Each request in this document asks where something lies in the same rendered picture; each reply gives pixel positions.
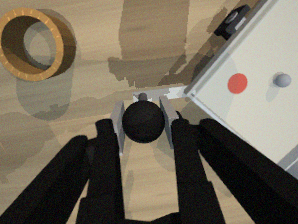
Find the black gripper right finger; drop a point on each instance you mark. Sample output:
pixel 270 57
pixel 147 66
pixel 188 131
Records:
pixel 267 192

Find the tan tape roll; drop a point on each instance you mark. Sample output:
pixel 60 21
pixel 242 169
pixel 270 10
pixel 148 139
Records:
pixel 13 26

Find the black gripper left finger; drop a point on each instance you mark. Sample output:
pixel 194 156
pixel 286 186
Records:
pixel 52 195

